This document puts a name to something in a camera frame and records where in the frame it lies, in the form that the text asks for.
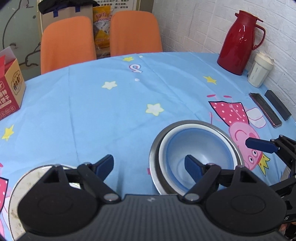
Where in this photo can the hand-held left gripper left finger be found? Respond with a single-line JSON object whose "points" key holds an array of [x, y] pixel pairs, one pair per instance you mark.
{"points": [[105, 165]]}

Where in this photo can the frosted glass panel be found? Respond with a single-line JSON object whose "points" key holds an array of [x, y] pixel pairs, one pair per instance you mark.
{"points": [[16, 30]]}

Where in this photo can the wall poster with large text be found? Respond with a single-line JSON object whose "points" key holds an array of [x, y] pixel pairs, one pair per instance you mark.
{"points": [[124, 3]]}

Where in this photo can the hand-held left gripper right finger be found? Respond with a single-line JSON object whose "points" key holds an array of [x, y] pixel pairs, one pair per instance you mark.
{"points": [[193, 166]]}

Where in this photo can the red cracker box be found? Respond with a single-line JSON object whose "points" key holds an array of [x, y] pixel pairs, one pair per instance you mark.
{"points": [[10, 92]]}

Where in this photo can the orange chair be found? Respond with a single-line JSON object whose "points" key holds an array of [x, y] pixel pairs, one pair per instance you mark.
{"points": [[134, 34], [67, 44]]}

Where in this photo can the black rectangular box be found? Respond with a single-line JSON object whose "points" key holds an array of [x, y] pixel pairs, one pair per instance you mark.
{"points": [[278, 105]]}

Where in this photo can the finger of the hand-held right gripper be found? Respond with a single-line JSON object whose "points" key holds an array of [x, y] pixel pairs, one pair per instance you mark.
{"points": [[286, 185], [259, 143]]}

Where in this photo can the white tumbler cup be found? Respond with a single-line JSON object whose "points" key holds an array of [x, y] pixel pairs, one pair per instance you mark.
{"points": [[259, 71]]}

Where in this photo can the smartphone with dark screen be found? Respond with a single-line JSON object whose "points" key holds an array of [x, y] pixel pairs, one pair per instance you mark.
{"points": [[266, 110]]}

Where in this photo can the stainless steel bowl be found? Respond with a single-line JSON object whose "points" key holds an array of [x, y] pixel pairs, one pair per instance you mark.
{"points": [[154, 148]]}

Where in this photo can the brown cardboard box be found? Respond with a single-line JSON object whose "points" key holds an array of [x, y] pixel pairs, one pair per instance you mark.
{"points": [[69, 12]]}

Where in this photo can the yellow snack bag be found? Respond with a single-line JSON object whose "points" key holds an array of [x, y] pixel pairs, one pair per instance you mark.
{"points": [[103, 27]]}

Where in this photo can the black cloth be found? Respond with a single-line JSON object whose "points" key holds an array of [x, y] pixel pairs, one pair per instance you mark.
{"points": [[64, 4]]}

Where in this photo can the white plate with dark rim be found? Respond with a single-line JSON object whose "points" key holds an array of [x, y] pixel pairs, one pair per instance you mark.
{"points": [[37, 172]]}

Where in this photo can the blue plastic bowl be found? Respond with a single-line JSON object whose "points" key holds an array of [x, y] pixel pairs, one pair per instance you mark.
{"points": [[196, 148]]}

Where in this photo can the white ceramic bowl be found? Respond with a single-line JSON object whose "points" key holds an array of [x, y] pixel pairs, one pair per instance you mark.
{"points": [[162, 153]]}

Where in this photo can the red thermos jug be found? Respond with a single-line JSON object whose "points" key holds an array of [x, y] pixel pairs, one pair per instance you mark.
{"points": [[238, 44]]}

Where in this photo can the blue cartoon printed tablecloth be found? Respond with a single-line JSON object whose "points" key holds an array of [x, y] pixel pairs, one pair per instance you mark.
{"points": [[104, 120]]}

